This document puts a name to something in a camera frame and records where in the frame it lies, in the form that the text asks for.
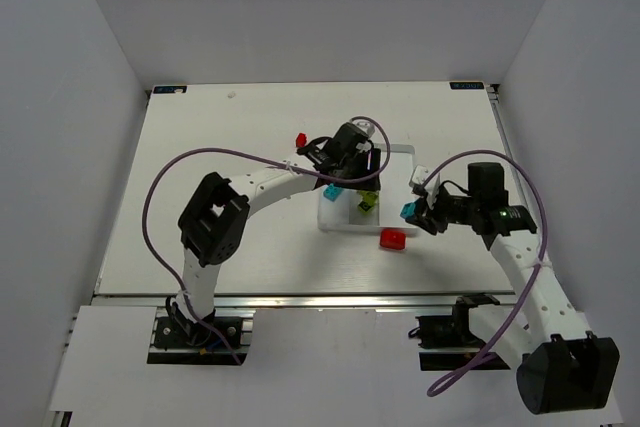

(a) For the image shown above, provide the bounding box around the small blue lego brick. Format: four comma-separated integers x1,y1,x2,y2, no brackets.
400,202,416,223

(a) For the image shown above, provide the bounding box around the blue long lego brick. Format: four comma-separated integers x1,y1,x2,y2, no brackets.
323,184,344,202

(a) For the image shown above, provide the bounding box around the green lego brick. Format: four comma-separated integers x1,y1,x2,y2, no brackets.
357,201,375,215
358,190,379,205

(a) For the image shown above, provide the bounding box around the large red lego brick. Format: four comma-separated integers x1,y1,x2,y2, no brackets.
379,229,407,251

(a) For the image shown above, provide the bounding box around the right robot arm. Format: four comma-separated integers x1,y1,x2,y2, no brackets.
406,162,620,415

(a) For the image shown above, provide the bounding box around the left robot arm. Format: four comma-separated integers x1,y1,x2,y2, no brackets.
168,117,388,346

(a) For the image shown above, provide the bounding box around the white divided tray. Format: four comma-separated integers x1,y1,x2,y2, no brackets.
317,144,418,236

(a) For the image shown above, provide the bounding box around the small red lego brick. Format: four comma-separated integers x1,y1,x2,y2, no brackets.
295,133,307,148

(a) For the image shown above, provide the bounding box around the right blue corner label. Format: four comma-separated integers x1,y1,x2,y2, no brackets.
449,81,485,90

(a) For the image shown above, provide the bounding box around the blue corner label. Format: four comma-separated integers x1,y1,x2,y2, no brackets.
449,81,485,90
152,85,187,95

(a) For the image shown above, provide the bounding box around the left blue corner label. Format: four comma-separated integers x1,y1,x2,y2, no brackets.
152,85,187,95

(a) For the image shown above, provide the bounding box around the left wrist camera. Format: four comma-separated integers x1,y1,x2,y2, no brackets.
351,119,375,152

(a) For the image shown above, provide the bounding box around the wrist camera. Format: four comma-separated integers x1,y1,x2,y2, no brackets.
351,119,375,152
409,165,441,197

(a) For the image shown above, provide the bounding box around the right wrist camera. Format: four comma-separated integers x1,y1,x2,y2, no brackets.
409,165,441,197

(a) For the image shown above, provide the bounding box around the right side rail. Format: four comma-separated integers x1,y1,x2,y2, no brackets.
486,84,529,207

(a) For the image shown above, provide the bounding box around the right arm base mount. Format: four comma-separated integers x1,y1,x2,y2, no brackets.
407,293,508,373

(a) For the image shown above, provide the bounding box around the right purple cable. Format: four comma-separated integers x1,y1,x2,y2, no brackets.
427,149,546,397

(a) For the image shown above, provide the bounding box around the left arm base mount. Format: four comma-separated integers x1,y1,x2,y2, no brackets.
146,310,253,367

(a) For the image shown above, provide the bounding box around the aluminium front rail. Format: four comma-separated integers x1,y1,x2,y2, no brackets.
94,292,521,310

